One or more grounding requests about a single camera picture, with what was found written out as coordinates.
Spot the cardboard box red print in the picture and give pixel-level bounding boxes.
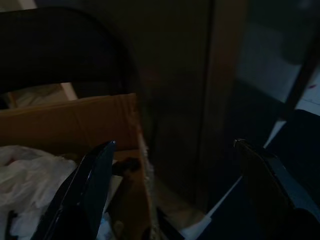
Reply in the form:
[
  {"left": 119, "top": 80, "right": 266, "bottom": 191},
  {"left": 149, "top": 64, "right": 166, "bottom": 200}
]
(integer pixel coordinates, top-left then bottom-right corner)
[{"left": 0, "top": 92, "right": 154, "bottom": 240}]

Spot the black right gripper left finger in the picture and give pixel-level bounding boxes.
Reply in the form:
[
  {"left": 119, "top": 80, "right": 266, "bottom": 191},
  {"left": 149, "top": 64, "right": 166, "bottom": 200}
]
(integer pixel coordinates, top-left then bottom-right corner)
[{"left": 32, "top": 140, "right": 117, "bottom": 240}]

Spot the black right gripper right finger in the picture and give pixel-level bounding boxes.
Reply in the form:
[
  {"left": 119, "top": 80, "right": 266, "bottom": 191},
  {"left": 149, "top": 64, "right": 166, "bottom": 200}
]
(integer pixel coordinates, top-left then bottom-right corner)
[{"left": 233, "top": 138, "right": 298, "bottom": 240}]

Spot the white plastic bag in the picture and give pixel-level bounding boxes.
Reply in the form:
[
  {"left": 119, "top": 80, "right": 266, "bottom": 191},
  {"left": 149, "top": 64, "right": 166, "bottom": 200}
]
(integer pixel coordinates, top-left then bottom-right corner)
[{"left": 0, "top": 144, "right": 83, "bottom": 240}]

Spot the black slanted frame bar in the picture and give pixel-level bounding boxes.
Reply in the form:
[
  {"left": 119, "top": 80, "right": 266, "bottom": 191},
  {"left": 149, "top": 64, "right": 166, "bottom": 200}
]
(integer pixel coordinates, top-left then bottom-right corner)
[{"left": 284, "top": 32, "right": 320, "bottom": 113}]

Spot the black folding chair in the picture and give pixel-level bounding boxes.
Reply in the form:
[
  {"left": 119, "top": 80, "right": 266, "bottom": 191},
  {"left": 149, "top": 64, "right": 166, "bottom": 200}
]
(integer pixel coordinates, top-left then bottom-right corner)
[{"left": 0, "top": 6, "right": 145, "bottom": 111}]

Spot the white tape mat border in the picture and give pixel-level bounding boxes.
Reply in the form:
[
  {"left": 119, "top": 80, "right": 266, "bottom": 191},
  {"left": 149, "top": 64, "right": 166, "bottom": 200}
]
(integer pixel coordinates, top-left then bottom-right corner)
[{"left": 181, "top": 119, "right": 287, "bottom": 240}]

